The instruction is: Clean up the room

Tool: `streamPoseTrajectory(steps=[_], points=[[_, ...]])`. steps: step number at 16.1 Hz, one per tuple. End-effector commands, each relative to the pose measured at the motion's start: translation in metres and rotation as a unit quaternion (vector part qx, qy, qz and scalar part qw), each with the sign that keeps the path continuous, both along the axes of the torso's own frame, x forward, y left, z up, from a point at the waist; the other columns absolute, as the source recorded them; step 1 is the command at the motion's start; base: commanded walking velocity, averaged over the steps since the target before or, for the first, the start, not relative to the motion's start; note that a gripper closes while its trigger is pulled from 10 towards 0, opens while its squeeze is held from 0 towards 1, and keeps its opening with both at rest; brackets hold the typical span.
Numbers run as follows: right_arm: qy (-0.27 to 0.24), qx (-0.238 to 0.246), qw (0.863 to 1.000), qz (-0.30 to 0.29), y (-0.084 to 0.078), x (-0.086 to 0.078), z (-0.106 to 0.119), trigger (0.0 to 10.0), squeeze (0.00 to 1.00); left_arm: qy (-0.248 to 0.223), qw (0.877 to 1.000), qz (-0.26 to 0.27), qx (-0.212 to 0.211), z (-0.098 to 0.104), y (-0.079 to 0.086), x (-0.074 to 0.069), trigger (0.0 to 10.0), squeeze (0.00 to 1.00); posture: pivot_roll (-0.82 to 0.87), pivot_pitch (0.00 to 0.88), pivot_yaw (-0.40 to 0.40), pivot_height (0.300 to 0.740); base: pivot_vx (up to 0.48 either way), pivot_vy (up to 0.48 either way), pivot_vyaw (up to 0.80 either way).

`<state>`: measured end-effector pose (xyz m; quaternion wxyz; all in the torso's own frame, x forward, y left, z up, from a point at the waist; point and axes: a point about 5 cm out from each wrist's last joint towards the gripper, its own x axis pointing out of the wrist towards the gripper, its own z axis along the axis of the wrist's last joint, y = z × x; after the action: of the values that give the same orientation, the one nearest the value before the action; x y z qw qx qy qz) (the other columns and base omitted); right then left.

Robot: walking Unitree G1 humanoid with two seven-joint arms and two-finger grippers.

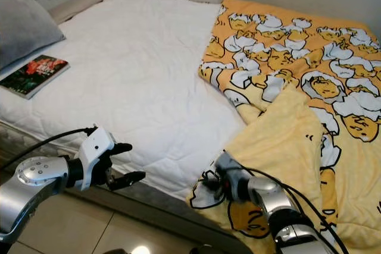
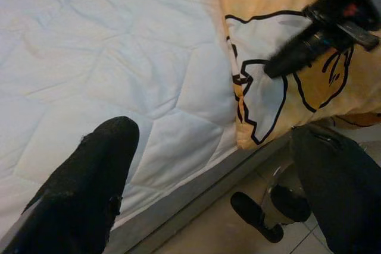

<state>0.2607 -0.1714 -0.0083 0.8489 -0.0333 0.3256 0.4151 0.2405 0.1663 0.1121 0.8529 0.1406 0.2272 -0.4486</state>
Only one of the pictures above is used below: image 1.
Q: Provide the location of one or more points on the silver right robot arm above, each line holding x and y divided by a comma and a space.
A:
268, 197

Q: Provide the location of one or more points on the yellow cartoon print blanket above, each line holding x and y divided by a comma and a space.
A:
303, 57

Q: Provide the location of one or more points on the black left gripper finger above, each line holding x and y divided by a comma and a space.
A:
120, 147
128, 179

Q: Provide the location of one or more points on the dark red cover book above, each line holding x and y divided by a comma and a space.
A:
36, 75

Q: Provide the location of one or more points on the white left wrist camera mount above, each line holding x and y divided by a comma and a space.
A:
95, 150

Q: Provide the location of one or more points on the white quilted mattress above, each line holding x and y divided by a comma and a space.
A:
143, 69

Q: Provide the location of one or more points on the black robot foot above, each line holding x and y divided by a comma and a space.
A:
122, 250

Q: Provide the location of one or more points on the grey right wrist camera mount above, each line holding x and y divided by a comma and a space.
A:
226, 165

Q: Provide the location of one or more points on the grey pillow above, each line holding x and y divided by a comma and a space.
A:
27, 28

